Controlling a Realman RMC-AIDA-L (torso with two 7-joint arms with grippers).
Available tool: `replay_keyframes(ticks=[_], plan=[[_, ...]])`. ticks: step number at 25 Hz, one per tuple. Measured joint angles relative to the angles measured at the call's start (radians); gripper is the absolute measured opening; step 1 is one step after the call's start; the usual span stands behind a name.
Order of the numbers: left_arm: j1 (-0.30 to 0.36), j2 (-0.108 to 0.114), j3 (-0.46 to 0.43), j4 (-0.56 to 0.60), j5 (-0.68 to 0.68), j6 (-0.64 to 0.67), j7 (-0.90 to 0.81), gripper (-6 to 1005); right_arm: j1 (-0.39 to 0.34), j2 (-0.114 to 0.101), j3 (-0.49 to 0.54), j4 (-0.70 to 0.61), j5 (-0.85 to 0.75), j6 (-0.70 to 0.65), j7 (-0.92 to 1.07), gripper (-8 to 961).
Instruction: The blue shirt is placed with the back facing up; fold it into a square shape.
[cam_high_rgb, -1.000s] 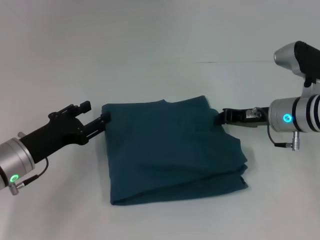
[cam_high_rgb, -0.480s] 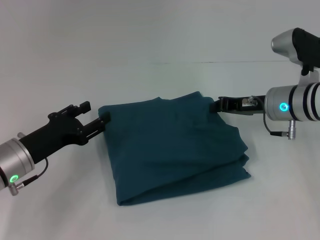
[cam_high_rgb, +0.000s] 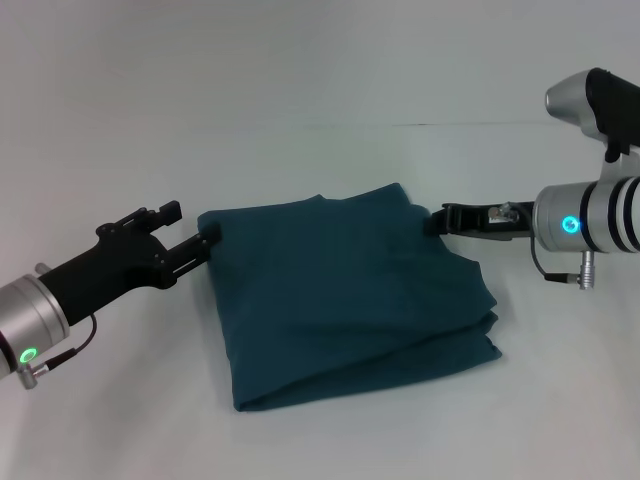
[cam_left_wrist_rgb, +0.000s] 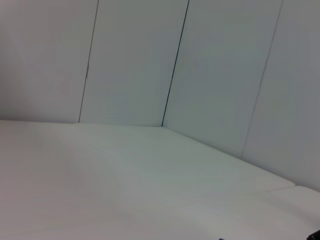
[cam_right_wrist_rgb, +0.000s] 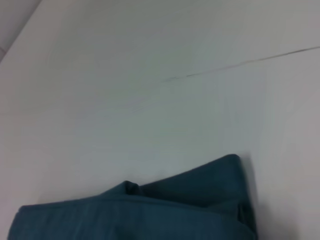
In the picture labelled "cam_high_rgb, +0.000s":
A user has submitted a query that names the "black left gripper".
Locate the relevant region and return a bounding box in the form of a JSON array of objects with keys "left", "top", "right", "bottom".
[{"left": 35, "top": 199, "right": 224, "bottom": 327}]

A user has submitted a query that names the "left wrist cable with plug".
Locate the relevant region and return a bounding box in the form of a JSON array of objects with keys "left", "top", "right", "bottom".
[{"left": 17, "top": 260, "right": 99, "bottom": 391}]

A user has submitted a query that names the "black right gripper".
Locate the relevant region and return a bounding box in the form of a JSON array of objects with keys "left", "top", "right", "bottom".
[{"left": 423, "top": 200, "right": 537, "bottom": 243}]

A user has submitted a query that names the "wrist cable with plug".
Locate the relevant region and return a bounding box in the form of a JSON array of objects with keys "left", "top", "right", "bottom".
[
  {"left": 17, "top": 260, "right": 99, "bottom": 391},
  {"left": 486, "top": 201, "right": 597, "bottom": 291}
]

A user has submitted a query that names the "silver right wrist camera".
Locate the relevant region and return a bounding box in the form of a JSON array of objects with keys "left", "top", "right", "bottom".
[{"left": 544, "top": 67, "right": 640, "bottom": 165}]

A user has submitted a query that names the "teal blue t-shirt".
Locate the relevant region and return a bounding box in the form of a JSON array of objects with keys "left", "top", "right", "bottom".
[{"left": 196, "top": 182, "right": 503, "bottom": 414}]

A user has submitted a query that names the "right wrist cable with plug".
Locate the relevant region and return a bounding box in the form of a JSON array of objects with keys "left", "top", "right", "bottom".
[{"left": 486, "top": 201, "right": 597, "bottom": 291}]

